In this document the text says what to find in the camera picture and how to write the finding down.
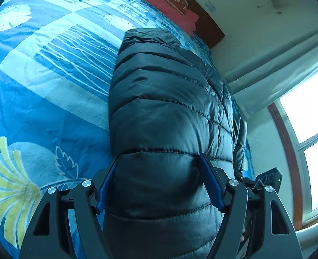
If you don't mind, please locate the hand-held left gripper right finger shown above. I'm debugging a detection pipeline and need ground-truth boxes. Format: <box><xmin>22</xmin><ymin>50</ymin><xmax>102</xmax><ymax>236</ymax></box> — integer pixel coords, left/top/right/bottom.
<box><xmin>198</xmin><ymin>152</ymin><xmax>303</xmax><ymax>259</ymax></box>

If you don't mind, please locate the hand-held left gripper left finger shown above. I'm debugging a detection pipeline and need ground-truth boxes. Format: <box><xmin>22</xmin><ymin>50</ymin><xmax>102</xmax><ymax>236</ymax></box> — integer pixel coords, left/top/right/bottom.
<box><xmin>19</xmin><ymin>156</ymin><xmax>121</xmax><ymax>259</ymax></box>

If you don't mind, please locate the black puffer jacket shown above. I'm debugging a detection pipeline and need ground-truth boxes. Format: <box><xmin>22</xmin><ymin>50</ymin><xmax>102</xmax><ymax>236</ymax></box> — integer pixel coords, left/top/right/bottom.
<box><xmin>102</xmin><ymin>28</ymin><xmax>248</xmax><ymax>259</ymax></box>

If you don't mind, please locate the white curtain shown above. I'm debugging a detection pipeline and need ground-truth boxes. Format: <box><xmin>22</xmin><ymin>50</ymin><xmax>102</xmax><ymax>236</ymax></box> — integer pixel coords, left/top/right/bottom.
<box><xmin>224</xmin><ymin>24</ymin><xmax>318</xmax><ymax>119</ymax></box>

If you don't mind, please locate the blue patterned blanket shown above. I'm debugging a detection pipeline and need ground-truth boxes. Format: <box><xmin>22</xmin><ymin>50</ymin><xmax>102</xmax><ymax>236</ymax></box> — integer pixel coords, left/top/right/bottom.
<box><xmin>0</xmin><ymin>0</ymin><xmax>257</xmax><ymax>259</ymax></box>

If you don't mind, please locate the brown wooden headboard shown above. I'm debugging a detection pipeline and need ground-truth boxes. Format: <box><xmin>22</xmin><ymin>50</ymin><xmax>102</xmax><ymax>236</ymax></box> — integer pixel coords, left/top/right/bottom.
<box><xmin>159</xmin><ymin>0</ymin><xmax>226</xmax><ymax>49</ymax></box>

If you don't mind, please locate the red pillow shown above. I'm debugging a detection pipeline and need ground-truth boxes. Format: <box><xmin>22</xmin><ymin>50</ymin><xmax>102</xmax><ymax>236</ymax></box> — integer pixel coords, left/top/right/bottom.
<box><xmin>131</xmin><ymin>0</ymin><xmax>200</xmax><ymax>37</ymax></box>

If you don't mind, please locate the window with brown frame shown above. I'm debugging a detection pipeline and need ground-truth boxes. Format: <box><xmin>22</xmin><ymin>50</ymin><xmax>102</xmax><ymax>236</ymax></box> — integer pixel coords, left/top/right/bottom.
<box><xmin>268</xmin><ymin>67</ymin><xmax>318</xmax><ymax>228</ymax></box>

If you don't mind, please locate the white wall switch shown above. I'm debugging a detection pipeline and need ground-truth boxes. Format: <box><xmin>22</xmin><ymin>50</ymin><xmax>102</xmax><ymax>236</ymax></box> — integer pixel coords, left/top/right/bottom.
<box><xmin>205</xmin><ymin>0</ymin><xmax>218</xmax><ymax>13</ymax></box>

